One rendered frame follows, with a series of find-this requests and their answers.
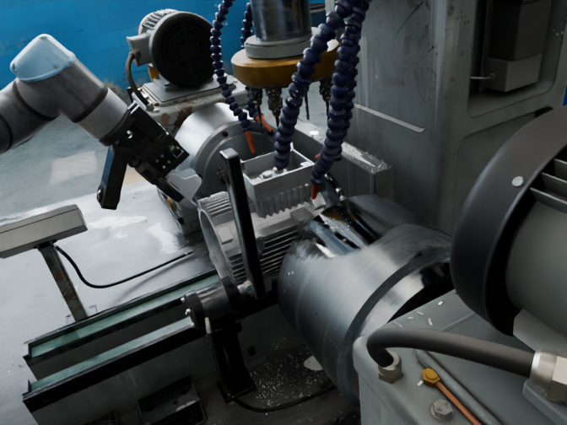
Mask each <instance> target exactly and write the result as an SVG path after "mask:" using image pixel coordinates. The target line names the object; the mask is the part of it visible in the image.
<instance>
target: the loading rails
mask: <svg viewBox="0 0 567 425"><path fill-rule="evenodd" d="M219 279H221V278H220V276H219V274H218V272H217V269H216V267H215V266H214V267H211V268H209V269H207V270H205V271H202V272H199V273H197V274H194V275H192V276H189V277H186V278H183V279H181V280H179V281H177V282H173V283H171V284H169V285H166V286H164V287H162V288H158V289H156V290H154V291H152V292H149V293H146V294H143V295H141V296H138V297H136V298H134V299H130V300H128V301H126V302H124V303H121V304H118V305H116V306H113V307H111V308H109V309H105V310H102V311H101V312H98V313H96V314H93V315H90V316H88V317H85V318H83V319H81V320H77V321H75V322H73V323H71V324H68V325H65V326H62V327H60V328H57V329H55V330H53V331H49V332H47V333H45V334H43V335H40V336H37V337H35V338H32V339H30V340H28V341H25V342H23V346H22V357H23V359H24V360H25V362H26V363H27V365H28V367H29V368H30V370H31V372H32V373H33V375H34V376H35V378H36V380H37V381H36V382H34V383H32V384H30V381H29V380H28V379H26V380H23V381H22V402H23V403H24V404H25V406H26V407H27V409H28V410H29V412H30V413H31V415H32V416H33V418H34V419H35V420H36V422H37V423H38V425H84V424H85V423H88V422H92V421H94V420H95V419H97V418H98V417H101V416H103V415H105V414H107V413H109V412H112V411H114V410H117V411H118V413H119V415H120V416H122V415H124V414H126V413H128V412H130V411H132V410H134V409H136V401H137V400H138V399H139V398H141V397H143V396H145V395H148V394H150V393H152V392H154V391H156V390H160V389H161V388H163V387H165V386H167V385H169V384H171V383H173V382H175V381H177V380H179V379H182V378H184V377H186V376H187V375H191V376H192V379H193V381H195V380H197V379H200V378H202V377H203V376H205V375H207V374H210V373H212V372H214V371H216V368H215V365H214V362H213V356H212V353H211V349H210V346H209V345H208V344H207V342H206V340H205V338H204V336H203V334H202V332H201V330H200V329H199V330H197V329H195V328H192V327H191V324H192V320H191V318H190V316H187V317H186V314H185V313H186V305H185V302H184V303H182V302H181V299H182V298H183V295H184V293H187V292H190V291H192V290H195V291H197V290H198V289H201V288H204V287H207V286H208V285H211V284H213V283H216V282H218V281H219ZM271 284H272V290H271V291H268V292H267V295H266V296H264V297H262V298H260V299H255V297H254V296H253V297H251V296H250V294H247V295H245V296H243V297H242V301H243V306H244V307H243V310H242V311H240V312H238V313H236V314H237V316H238V318H239V319H240V323H241V327H242V331H241V332H239V333H237V336H238V339H239V343H240V349H241V352H242V356H243V359H244V363H245V366H246V367H247V368H248V369H251V368H253V367H255V366H257V365H258V364H260V363H263V362H265V361H266V357H265V354H264V352H263V350H262V348H264V347H267V346H269V345H271V344H273V343H275V342H277V341H279V340H281V339H284V338H285V337H287V336H290V335H292V334H294V333H295V331H294V329H293V328H292V327H291V325H290V324H289V323H288V321H287V320H286V319H285V318H284V316H283V314H282V312H281V309H280V308H279V305H278V295H277V286H278V281H276V282H273V283H271Z"/></svg>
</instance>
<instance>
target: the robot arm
mask: <svg viewBox="0 0 567 425"><path fill-rule="evenodd" d="M10 69H11V71H12V72H13V73H14V74H15V75H16V76H17V78H16V79H15V80H14V81H13V82H12V83H10V84H9V85H8V86H7V87H6V88H4V89H3V90H1V91H0V155H1V154H3V153H6V152H7V151H8V150H10V149H13V148H16V147H18V146H20V145H22V144H24V143H27V142H28V141H29V140H30V139H31V138H32V137H33V136H34V135H35V134H36V133H37V132H39V131H40V130H42V129H43V128H44V127H45V126H47V125H48V124H50V123H51V122H52V121H54V120H55V119H57V118H58V117H59V116H60V115H61V113H63V114H64V115H65V116H66V117H67V118H68V119H69V120H71V121H72V122H73V123H75V124H76V125H77V126H78V127H80V128H81V129H82V130H83V131H85V132H86V133H87V134H88V135H90V136H91V137H92V138H93V139H94V140H98V141H99V142H100V143H101V144H102V145H104V146H105V147H108V146H109V148H108V152H107V156H106V160H105V167H104V170H103V174H102V178H101V182H100V186H99V188H98V191H97V195H96V199H97V202H98V203H99V204H100V207H101V208H102V209H109V210H116V209H117V205H118V204H119V201H120V198H121V190H122V184H123V181H124V177H125V174H126V169H127V164H128V165H129V166H130V167H132V168H134V169H135V170H136V171H137V172H138V173H139V174H140V175H141V176H142V177H143V178H144V179H145V180H146V181H147V182H149V183H150V184H151V185H153V186H154V185H156V186H157V187H158V188H159V189H160V190H162V192H164V194H166V195H167V196H169V197H170V198H172V199H173V200H174V201H176V202H178V203H180V204H181V205H182V206H184V207H188V208H193V209H197V208H198V205H197V204H196V203H195V202H194V201H193V200H192V198H193V196H194V195H195V193H196V192H197V189H198V188H199V186H200V185H201V184H202V179H201V177H200V176H198V175H196V172H195V170H194V169H191V168H189V169H184V170H183V171H177V170H176V169H175V168H176V167H177V166H178V165H179V164H181V163H182V162H183V161H184V160H185V159H186V158H187V157H188V156H189V155H190V154H189V153H188V152H187V151H186V150H185V149H184V148H183V147H182V146H181V145H180V144H179V142H178V141H177V140H175V139H174V138H173V137H172V136H171V135H170V134H169V133H168V132H167V131H166V130H165V129H164V128H163V127H162V126H161V125H160V124H159V123H158V122H156V121H155V120H154V119H153V118H152V117H151V116H150V115H149V114H148V113H147V112H146V111H145V110H144V109H143V108H142V107H141V106H140V105H139V104H138V103H137V102H136V101H134V102H133V103H132V104H131V105H130V106H129V107H128V108H127V105H126V104H125V103H124V102H123V101H122V100H121V99H120V98H119V97H118V96H116V95H115V94H114V93H113V92H112V91H111V90H110V89H109V88H107V87H106V86H105V85H104V84H103V83H102V82H101V81H100V80H99V79H98V78H97V77H96V76H95V75H94V74H93V73H92V72H91V71H90V70H89V69H88V68H87V67H86V66H85V65H84V64H83V63H82V62H80V61H79V60H78V59H77V58H76V57H75V55H74V54H73V53H72V52H70V51H68V50H67V49H66V48H64V47H63V46H62V45H61V44H60V43H58V42H57V41H56V40H55V39H54V38H53V37H51V36H50V35H39V36H37V37H36V38H35V39H33V40H32V41H31V42H30V43H29V44H28V45H27V46H26V47H25V48H24V49H23V50H22V51H21V52H20V53H19V54H18V55H17V56H16V57H15V58H14V60H13V61H12V63H11V64H10ZM127 131H129V133H127ZM181 150H183V151H184V152H183V153H182V151H181ZM173 154H174V155H175V156H174V155H173ZM180 154H181V155H180ZM179 155H180V156H179ZM166 176H168V177H166Z"/></svg>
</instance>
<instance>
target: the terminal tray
mask: <svg viewBox="0 0 567 425"><path fill-rule="evenodd" d="M274 154H275V152H273V153H268V154H265V155H263V156H260V157H257V158H254V159H249V160H247V161H244V163H245V167H246V170H243V175H244V180H245V184H246V192H247V194H248V196H249V197H250V199H251V200H252V202H253V203H255V208H256V213H257V215H258V217H259V218H264V219H266V218H267V215H269V216H270V217H272V216H273V213H276V214H279V211H281V210H282V212H285V209H286V208H288V209H289V210H291V209H292V206H294V207H298V204H300V205H304V202H307V203H309V197H310V196H311V194H312V183H311V176H312V174H311V170H312V168H313V166H314V163H313V162H311V161H310V160H309V159H307V158H306V157H304V156H303V155H301V154H300V153H298V152H297V151H295V150H294V149H292V148H291V150H290V155H291V156H290V159H289V165H288V167H287V168H286V169H281V170H280V171H277V168H276V167H275V166H274V165H273V159H274ZM304 163H308V164H304ZM255 179H259V181H255Z"/></svg>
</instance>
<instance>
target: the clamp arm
mask: <svg viewBox="0 0 567 425"><path fill-rule="evenodd" d="M219 154H220V158H221V162H222V165H223V170H224V177H225V181H226V185H227V189H228V193H229V199H230V204H231V208H232V212H233V216H234V220H235V226H236V231H237V235H238V239H239V243H240V250H241V254H242V258H243V262H244V266H245V270H246V277H247V279H246V282H244V283H250V284H247V285H246V287H247V289H249V288H252V290H250V291H248V292H249V294H250V293H252V294H253V296H254V297H255V299H260V298H262V297H264V296H266V295H267V293H266V288H265V283H264V279H263V275H262V267H261V262H260V259H262V253H261V251H260V250H259V249H258V248H257V241H256V236H255V232H254V228H253V222H252V218H251V210H250V206H249V202H248V197H247V192H246V184H245V180H244V175H243V170H246V167H245V163H244V162H243V161H242V160H241V159H240V155H239V154H238V153H237V152H236V151H235V150H234V149H233V148H228V149H225V150H223V151H220V152H219Z"/></svg>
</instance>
